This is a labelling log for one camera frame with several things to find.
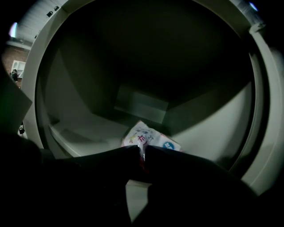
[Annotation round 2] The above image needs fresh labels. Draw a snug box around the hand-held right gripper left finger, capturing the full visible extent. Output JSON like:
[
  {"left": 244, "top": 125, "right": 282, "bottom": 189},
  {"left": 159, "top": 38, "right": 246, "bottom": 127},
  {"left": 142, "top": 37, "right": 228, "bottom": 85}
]
[{"left": 55, "top": 145, "right": 141, "bottom": 227}]

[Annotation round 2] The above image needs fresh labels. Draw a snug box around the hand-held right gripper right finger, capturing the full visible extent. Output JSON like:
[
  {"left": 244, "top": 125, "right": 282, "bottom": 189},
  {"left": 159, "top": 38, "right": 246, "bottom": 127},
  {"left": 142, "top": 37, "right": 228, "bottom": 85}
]
[{"left": 132, "top": 145, "right": 259, "bottom": 227}]

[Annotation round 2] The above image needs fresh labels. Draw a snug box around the pink and white packet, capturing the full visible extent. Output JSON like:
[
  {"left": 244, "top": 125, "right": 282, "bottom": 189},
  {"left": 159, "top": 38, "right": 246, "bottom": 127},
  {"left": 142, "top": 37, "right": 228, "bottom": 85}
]
[{"left": 121, "top": 120, "right": 184, "bottom": 176}]

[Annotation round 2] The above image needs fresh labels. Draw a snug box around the grey metal locker cabinet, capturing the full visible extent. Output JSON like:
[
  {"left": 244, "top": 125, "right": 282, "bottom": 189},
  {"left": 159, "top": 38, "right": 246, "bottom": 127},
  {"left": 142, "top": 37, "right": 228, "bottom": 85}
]
[{"left": 19, "top": 0, "right": 284, "bottom": 224}]

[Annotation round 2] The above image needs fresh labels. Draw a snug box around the white shelf unit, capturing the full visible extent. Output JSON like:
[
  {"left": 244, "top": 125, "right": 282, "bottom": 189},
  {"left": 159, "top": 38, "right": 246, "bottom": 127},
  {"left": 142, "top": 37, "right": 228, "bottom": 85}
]
[{"left": 12, "top": 59, "right": 27, "bottom": 78}]

